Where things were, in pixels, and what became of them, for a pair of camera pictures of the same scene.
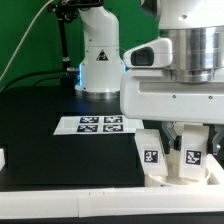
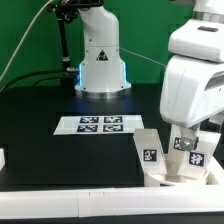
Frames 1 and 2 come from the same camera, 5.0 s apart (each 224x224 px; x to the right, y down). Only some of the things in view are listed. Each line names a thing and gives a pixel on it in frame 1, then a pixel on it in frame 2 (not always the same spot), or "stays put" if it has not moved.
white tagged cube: x=173 y=157 stays put
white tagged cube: x=151 y=151 stays put
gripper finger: x=171 y=132 to x=189 y=138
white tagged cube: x=194 y=151 stays put
